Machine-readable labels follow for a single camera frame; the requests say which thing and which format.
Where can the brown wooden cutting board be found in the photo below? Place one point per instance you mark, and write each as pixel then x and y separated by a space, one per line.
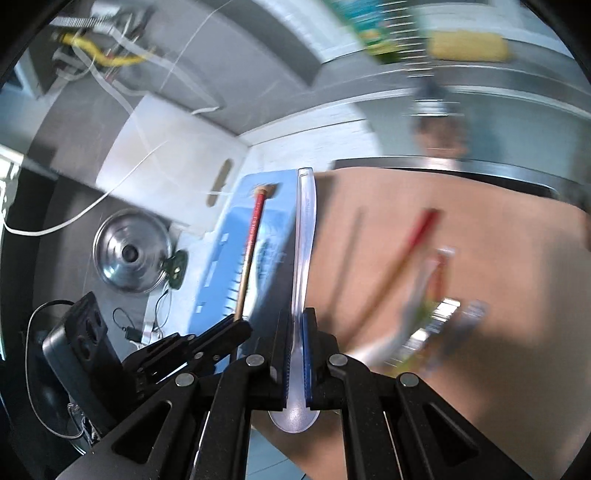
pixel 508 277

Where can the green plastic spoon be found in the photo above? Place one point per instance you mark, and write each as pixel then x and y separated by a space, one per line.
pixel 422 314

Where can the blue plastic drainer basket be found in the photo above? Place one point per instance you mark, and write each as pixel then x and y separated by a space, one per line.
pixel 217 258

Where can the plain white ceramic spoon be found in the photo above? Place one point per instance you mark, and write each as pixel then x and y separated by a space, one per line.
pixel 415 286

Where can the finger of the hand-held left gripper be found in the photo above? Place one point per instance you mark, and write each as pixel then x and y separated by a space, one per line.
pixel 161 355
pixel 226 337

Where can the green dish soap bottle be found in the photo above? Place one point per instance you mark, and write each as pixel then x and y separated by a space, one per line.
pixel 369 27

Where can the chrome faucet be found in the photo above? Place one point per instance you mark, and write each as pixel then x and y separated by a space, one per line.
pixel 434 104

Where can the metal fork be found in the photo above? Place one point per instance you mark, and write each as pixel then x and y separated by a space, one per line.
pixel 471 314

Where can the white plastic cutting board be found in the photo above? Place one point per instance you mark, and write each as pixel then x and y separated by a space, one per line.
pixel 161 152

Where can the green lid holder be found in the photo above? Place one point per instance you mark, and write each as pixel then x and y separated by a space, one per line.
pixel 175 267

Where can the steel pot lid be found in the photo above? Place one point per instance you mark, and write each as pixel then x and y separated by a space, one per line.
pixel 120 230

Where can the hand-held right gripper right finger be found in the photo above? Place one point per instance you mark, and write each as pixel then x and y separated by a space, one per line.
pixel 308 369

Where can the yellow sponge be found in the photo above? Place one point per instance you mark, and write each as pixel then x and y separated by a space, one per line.
pixel 466 46

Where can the stainless steel sink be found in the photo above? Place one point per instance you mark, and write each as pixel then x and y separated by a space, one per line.
pixel 508 134

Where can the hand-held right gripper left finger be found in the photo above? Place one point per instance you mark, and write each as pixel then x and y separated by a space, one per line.
pixel 287 369

